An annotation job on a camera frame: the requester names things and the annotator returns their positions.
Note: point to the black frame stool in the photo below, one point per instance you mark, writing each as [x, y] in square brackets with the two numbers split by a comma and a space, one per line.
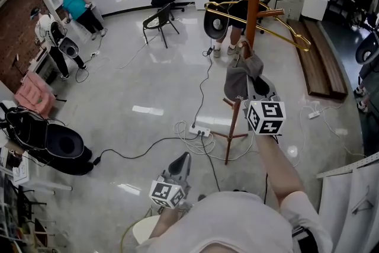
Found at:
[38, 228]

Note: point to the white table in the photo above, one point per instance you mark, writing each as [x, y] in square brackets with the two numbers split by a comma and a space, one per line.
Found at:
[38, 183]

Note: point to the white metal shelving unit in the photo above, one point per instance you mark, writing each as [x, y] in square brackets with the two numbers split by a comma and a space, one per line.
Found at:
[9, 207]

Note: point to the person's right forearm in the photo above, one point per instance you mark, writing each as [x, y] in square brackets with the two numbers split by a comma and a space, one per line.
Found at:
[278, 172]

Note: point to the gold metal clothes hanger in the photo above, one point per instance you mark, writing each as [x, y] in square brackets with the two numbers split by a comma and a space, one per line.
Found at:
[303, 44]

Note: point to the grey cloth garment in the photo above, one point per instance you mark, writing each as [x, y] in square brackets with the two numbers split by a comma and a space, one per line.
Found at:
[237, 80]

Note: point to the black low-back office chair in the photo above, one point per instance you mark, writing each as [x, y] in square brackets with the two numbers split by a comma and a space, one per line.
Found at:
[265, 3]

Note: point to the white box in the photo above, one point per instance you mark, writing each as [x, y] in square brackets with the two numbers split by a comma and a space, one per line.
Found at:
[314, 7]

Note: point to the black desk lamp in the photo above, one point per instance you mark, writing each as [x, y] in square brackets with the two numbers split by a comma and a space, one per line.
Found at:
[16, 63]

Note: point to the small white power strip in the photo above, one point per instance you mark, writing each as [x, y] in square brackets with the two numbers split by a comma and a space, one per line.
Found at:
[94, 53]
[314, 114]

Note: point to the person's white shirt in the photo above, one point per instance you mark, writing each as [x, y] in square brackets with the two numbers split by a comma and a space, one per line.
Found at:
[231, 225]

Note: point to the white desk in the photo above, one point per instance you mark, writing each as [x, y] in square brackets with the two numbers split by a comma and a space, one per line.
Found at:
[41, 62]

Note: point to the person's left forearm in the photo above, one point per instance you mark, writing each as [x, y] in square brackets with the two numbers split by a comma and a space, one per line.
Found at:
[163, 225]

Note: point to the black plastic chair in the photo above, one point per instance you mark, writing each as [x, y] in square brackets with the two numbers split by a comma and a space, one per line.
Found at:
[161, 17]

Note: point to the large white power strip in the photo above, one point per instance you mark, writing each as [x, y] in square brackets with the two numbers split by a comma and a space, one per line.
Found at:
[199, 131]

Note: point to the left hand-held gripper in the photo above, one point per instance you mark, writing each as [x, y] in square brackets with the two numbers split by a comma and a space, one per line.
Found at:
[167, 194]

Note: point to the wooden step platform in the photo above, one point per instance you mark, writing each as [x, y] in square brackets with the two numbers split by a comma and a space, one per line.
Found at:
[319, 68]

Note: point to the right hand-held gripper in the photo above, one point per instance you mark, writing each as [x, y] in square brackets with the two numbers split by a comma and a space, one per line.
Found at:
[266, 117]

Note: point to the grey clothes hanger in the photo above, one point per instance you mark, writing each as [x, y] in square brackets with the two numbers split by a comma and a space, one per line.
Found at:
[362, 201]

